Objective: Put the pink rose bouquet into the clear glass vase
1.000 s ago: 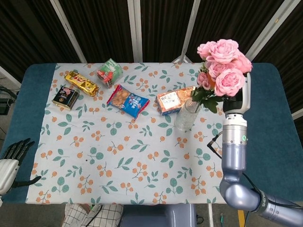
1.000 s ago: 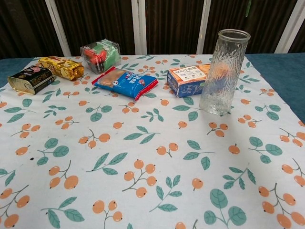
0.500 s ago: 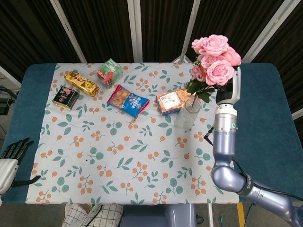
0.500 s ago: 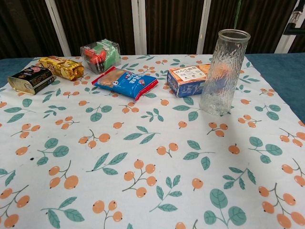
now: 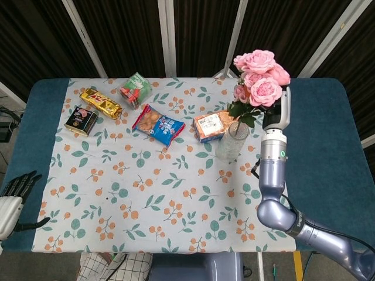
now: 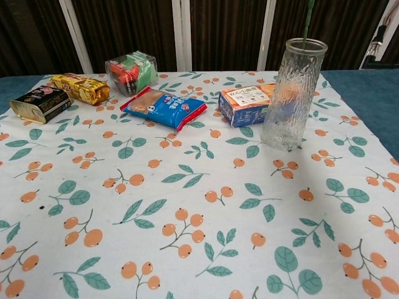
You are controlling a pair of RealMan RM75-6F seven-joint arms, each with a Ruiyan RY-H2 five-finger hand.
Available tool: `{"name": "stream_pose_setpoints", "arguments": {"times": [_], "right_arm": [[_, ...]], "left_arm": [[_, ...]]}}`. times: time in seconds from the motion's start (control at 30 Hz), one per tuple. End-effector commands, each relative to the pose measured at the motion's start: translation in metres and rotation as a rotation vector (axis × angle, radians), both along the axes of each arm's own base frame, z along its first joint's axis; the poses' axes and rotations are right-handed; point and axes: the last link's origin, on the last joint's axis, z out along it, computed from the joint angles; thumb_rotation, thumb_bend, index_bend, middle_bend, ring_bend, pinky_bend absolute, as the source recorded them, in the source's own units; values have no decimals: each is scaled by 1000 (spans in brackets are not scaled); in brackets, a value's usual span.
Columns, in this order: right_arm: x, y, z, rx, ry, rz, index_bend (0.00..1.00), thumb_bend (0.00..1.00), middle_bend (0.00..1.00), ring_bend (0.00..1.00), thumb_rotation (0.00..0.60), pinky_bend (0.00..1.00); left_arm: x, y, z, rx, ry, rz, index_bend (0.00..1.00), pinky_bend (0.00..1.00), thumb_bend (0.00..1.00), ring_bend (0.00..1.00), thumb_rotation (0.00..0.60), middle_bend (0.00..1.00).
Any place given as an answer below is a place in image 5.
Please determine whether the textured clear glass vase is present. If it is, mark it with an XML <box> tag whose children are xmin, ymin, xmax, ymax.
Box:
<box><xmin>216</xmin><ymin>121</ymin><xmax>250</xmax><ymax>164</ymax></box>

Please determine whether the black device with cables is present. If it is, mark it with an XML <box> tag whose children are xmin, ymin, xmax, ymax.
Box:
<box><xmin>0</xmin><ymin>107</ymin><xmax>23</xmax><ymax>144</ymax></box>

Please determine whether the pink rose bouquet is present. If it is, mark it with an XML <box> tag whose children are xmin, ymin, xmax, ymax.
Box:
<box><xmin>227</xmin><ymin>49</ymin><xmax>291</xmax><ymax>140</ymax></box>

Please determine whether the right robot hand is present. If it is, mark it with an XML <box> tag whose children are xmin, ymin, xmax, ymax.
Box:
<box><xmin>261</xmin><ymin>85</ymin><xmax>292</xmax><ymax>132</ymax></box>

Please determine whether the blue fabric table cover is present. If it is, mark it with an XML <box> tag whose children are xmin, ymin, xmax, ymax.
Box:
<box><xmin>0</xmin><ymin>77</ymin><xmax>375</xmax><ymax>256</ymax></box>

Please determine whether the gold foil snack packet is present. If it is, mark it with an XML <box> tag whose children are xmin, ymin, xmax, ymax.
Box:
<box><xmin>80</xmin><ymin>87</ymin><xmax>123</xmax><ymax>120</ymax></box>

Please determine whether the grey robot torso base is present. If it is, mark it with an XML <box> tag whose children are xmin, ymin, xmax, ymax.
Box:
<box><xmin>151</xmin><ymin>252</ymin><xmax>244</xmax><ymax>281</ymax></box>

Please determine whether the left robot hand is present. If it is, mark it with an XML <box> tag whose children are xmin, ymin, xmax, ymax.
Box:
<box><xmin>0</xmin><ymin>170</ymin><xmax>52</xmax><ymax>256</ymax></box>

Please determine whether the green red snack bag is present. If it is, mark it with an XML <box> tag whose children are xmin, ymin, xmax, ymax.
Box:
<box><xmin>119</xmin><ymin>72</ymin><xmax>154</xmax><ymax>111</ymax></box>

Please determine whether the white fruit-print tablecloth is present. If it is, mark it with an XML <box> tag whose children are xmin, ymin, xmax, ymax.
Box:
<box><xmin>30</xmin><ymin>76</ymin><xmax>296</xmax><ymax>254</ymax></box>

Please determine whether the white black checkered cloth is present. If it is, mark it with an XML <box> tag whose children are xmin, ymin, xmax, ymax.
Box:
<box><xmin>79</xmin><ymin>252</ymin><xmax>154</xmax><ymax>281</ymax></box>

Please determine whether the orange and blue cracker box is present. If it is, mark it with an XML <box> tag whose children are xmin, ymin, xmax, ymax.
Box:
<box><xmin>193</xmin><ymin>110</ymin><xmax>235</xmax><ymax>143</ymax></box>

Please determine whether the black and gold tin can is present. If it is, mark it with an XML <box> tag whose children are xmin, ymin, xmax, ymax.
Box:
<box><xmin>63</xmin><ymin>107</ymin><xmax>100</xmax><ymax>137</ymax></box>

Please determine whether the blue biscuit bag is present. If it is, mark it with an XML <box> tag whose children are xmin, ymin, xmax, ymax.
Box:
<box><xmin>131</xmin><ymin>104</ymin><xmax>186</xmax><ymax>148</ymax></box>

